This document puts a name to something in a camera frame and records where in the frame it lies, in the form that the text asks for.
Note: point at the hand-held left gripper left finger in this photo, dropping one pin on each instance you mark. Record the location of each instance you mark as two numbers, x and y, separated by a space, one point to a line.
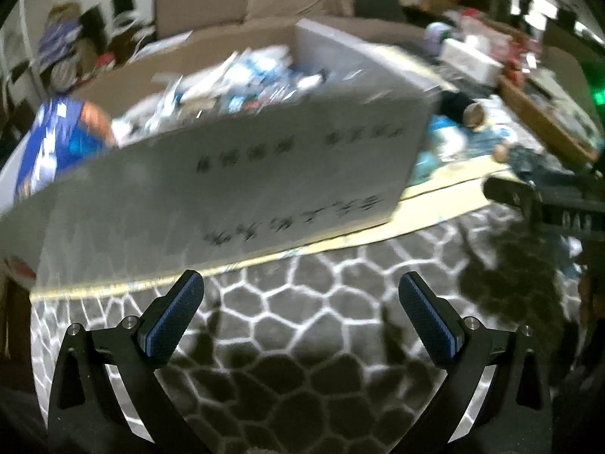
175 314

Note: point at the blue box white lettering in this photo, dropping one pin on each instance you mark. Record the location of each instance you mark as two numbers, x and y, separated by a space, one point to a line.
56 146

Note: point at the grey white patterned blanket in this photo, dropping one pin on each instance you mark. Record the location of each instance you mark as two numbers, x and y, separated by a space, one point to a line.
307 340

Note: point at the shelf clutter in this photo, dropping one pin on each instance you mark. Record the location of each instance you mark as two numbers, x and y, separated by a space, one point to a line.
66 52

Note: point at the dark cushion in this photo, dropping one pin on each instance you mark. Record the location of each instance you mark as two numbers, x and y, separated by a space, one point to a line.
376 4

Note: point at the large grey cardboard box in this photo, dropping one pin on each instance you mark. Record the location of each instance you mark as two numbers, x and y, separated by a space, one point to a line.
236 175

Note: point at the clear blue bottle white nozzle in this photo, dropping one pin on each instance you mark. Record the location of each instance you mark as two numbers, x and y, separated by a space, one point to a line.
444 139

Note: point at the white tissue box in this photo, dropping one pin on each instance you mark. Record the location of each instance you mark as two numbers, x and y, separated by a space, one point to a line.
470 61

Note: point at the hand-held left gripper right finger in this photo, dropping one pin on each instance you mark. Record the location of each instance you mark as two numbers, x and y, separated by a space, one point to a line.
427 317

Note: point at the brown wicker basket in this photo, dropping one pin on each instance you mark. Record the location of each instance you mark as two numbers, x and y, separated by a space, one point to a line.
543 123

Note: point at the pile of mixed packets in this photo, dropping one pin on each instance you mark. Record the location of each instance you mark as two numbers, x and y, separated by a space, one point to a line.
227 85

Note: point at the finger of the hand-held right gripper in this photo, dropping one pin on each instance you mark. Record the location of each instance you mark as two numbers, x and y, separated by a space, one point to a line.
510 193

